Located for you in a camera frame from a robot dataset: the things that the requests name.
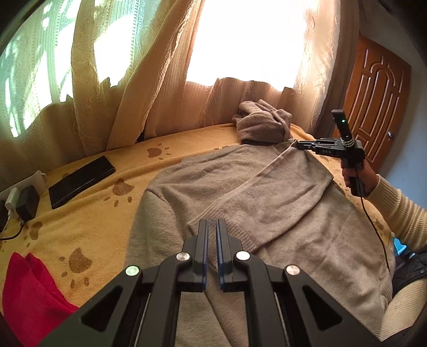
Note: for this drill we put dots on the white charger plug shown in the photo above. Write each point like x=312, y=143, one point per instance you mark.
x=12, y=200

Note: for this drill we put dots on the black charger plug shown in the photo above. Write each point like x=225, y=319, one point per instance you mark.
x=28, y=202

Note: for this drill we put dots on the person's right forearm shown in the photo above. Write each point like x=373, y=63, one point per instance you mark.
x=400, y=210

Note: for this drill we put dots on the crumpled brown knit sweater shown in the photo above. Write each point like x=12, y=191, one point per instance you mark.
x=262, y=126

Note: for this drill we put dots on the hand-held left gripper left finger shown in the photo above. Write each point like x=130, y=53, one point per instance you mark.
x=201, y=248

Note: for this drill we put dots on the metal door knob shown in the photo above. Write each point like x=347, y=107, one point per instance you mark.
x=390, y=134

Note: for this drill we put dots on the cream embossed curtain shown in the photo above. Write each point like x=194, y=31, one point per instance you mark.
x=133, y=93

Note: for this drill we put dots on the white power strip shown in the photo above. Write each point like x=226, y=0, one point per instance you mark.
x=37, y=178

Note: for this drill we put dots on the dark cloth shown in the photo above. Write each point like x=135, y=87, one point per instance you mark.
x=412, y=270

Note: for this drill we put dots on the cream cloth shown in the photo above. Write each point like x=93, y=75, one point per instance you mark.
x=407, y=310

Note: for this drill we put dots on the person's right hand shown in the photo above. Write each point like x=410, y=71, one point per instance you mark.
x=368, y=175

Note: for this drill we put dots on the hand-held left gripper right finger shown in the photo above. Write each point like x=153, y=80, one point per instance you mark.
x=223, y=248

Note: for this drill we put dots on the beige knit sweater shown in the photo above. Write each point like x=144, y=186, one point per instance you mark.
x=250, y=190

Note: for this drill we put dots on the brown wooden door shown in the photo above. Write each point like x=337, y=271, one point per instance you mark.
x=377, y=100

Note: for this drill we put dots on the red cloth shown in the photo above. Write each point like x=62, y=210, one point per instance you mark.
x=33, y=297

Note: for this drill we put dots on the sheer white curtain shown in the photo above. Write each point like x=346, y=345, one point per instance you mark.
x=40, y=60

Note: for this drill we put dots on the yellow paw print blanket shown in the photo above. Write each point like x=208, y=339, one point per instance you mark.
x=96, y=230

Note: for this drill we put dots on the black smartphone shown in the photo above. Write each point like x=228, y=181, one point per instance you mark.
x=81, y=182

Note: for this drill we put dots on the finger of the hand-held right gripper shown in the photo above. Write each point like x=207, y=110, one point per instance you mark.
x=308, y=145

